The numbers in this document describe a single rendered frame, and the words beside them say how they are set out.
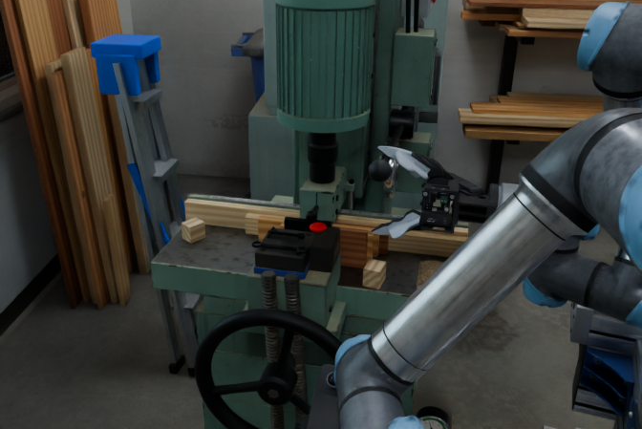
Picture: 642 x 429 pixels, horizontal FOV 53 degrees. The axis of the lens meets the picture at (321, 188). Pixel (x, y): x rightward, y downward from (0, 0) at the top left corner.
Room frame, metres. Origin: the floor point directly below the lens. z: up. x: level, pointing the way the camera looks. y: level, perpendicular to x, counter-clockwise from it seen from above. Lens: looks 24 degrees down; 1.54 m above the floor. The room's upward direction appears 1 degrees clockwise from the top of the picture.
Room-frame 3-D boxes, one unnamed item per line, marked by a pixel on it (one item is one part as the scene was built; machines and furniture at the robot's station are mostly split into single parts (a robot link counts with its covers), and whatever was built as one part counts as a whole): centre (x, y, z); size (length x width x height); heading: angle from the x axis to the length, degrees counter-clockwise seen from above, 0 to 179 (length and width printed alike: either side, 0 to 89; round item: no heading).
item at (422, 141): (1.32, -0.19, 1.02); 0.09 x 0.07 x 0.12; 78
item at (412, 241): (1.15, -0.11, 0.92); 0.54 x 0.02 x 0.04; 78
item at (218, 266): (1.06, 0.03, 0.87); 0.61 x 0.30 x 0.06; 78
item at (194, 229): (1.17, 0.26, 0.92); 0.04 x 0.03 x 0.04; 137
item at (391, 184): (1.27, -0.15, 1.02); 0.12 x 0.03 x 0.12; 168
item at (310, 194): (1.19, -0.01, 0.99); 0.14 x 0.07 x 0.09; 168
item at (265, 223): (1.13, 0.00, 0.93); 0.25 x 0.01 x 0.06; 78
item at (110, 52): (1.94, 0.54, 0.58); 0.27 x 0.25 x 1.16; 82
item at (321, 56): (1.17, 0.00, 1.32); 0.18 x 0.18 x 0.31
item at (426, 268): (1.03, -0.22, 0.91); 0.10 x 0.07 x 0.02; 168
